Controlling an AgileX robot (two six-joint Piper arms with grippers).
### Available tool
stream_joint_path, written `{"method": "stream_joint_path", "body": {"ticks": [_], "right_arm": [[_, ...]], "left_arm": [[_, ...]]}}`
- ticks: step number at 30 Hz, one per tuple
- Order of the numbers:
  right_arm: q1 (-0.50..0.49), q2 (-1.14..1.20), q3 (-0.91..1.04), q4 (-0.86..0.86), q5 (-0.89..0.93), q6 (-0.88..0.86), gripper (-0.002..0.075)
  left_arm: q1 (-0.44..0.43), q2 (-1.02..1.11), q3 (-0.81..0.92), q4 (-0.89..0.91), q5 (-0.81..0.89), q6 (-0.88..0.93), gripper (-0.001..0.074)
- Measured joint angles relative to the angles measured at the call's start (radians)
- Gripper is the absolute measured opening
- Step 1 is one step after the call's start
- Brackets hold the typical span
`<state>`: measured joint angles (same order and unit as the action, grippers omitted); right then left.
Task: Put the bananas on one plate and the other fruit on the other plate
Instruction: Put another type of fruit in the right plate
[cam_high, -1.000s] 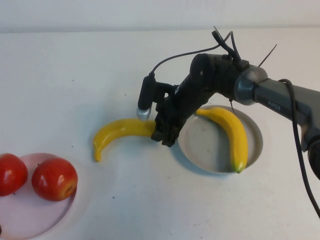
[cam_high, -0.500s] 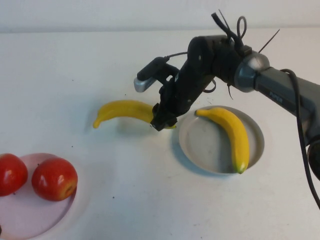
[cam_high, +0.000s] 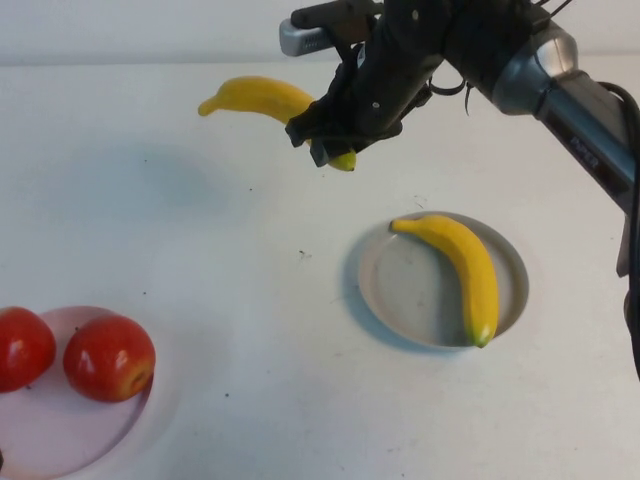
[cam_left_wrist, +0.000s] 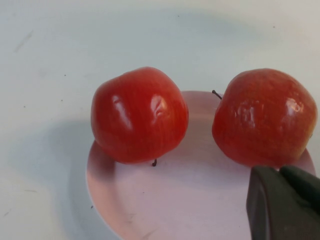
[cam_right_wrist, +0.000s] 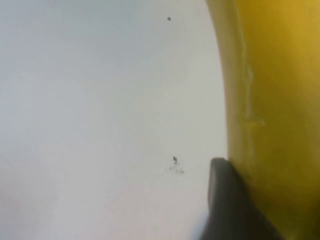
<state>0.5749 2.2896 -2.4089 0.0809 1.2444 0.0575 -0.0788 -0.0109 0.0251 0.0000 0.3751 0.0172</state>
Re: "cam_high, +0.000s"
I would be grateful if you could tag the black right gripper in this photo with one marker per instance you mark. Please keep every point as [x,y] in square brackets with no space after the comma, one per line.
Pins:
[390,75]

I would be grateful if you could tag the yellow banana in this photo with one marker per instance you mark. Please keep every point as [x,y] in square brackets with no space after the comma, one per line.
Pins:
[260,95]
[475,270]

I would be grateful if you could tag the red apple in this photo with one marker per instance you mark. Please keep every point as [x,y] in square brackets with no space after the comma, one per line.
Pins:
[25,350]
[107,360]

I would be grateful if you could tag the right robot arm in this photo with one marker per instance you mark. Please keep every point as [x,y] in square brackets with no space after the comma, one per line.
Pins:
[550,60]

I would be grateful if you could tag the pink round plate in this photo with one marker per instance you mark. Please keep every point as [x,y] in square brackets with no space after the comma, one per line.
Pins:
[70,435]

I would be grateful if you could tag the grey-blue round plate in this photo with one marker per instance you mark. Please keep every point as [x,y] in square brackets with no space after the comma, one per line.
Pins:
[415,295]

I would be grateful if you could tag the black zip tie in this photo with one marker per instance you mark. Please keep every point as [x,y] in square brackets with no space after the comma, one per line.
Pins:
[450,91]

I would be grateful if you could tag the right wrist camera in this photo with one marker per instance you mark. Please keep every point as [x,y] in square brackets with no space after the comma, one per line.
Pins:
[310,35]

